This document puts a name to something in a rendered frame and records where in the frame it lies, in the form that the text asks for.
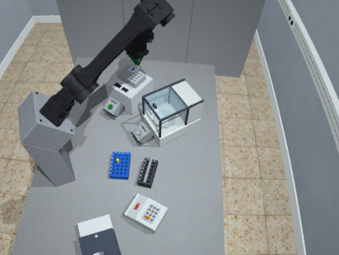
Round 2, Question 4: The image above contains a blue tube rack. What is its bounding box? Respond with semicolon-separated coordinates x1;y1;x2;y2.
109;152;131;180

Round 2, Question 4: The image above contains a white analytical balance with glass draft shield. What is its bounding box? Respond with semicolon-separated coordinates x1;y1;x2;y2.
133;78;204;147

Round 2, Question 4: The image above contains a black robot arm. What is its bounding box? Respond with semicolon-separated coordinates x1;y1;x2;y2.
39;0;175;127

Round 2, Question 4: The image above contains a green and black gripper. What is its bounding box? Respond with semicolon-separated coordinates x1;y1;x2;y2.
125;41;149;66

